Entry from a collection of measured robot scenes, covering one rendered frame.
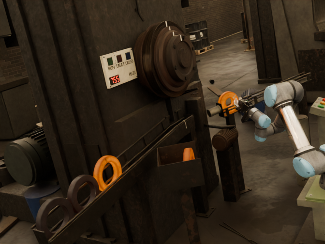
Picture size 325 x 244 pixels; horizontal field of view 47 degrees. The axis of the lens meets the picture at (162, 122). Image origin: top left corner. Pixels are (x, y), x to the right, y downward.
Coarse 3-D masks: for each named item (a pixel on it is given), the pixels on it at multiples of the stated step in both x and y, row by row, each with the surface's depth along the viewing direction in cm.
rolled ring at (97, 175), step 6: (108, 156) 188; (114, 156) 192; (102, 162) 184; (108, 162) 188; (114, 162) 191; (96, 168) 183; (102, 168) 184; (114, 168) 195; (120, 168) 195; (96, 174) 182; (102, 174) 184; (114, 174) 195; (120, 174) 195; (102, 180) 184; (114, 180) 193; (102, 186) 183
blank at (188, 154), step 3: (186, 150) 180; (189, 150) 180; (192, 150) 187; (183, 153) 179; (186, 153) 178; (189, 153) 178; (192, 153) 186; (183, 156) 178; (186, 156) 177; (189, 156) 177; (192, 156) 185; (183, 159) 177; (186, 159) 176; (189, 159) 176
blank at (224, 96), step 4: (224, 92) 268; (228, 92) 267; (232, 92) 269; (220, 96) 268; (224, 96) 267; (228, 96) 268; (232, 96) 269; (236, 96) 270; (220, 100) 267; (224, 100) 267; (232, 100) 271; (224, 104) 268; (232, 104) 271; (228, 108) 270
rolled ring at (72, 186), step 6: (78, 180) 171; (84, 180) 174; (90, 180) 178; (96, 180) 181; (72, 186) 169; (78, 186) 171; (90, 186) 181; (96, 186) 181; (72, 192) 168; (96, 192) 181; (72, 198) 168; (90, 198) 181; (72, 204) 168; (78, 204) 171; (78, 210) 171
